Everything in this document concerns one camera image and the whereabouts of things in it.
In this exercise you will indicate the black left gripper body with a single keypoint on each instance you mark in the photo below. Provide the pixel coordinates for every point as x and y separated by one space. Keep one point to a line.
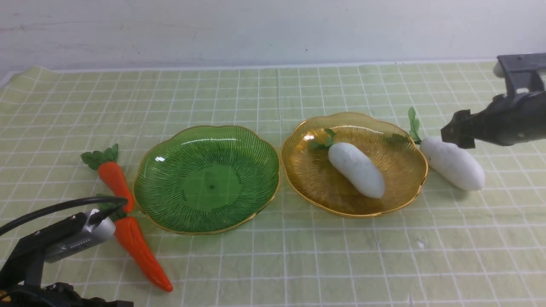
21 275

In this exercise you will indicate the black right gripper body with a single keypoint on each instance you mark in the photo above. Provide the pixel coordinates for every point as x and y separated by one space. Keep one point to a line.
510 120

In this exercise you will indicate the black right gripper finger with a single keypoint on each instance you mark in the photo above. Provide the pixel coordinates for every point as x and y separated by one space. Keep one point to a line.
453 131

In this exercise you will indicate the white toy radish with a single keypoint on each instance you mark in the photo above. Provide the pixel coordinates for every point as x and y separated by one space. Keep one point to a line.
455 164
352 163

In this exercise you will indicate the orange toy carrot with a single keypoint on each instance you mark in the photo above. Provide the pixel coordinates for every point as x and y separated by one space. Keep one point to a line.
129 235
110 172

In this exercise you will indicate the amber ribbed glass plate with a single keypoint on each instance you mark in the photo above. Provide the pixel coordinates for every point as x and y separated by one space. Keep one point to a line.
304 157

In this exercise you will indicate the green checked tablecloth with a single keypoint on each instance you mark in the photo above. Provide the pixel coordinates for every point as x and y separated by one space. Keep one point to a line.
447 249

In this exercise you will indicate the green ribbed glass plate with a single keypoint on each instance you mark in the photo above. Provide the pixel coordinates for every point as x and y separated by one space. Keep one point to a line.
207 180

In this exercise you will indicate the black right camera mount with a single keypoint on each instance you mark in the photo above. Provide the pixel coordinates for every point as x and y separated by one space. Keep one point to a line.
521 72

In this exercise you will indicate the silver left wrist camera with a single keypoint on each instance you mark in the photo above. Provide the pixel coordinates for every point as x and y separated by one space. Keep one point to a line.
87 236

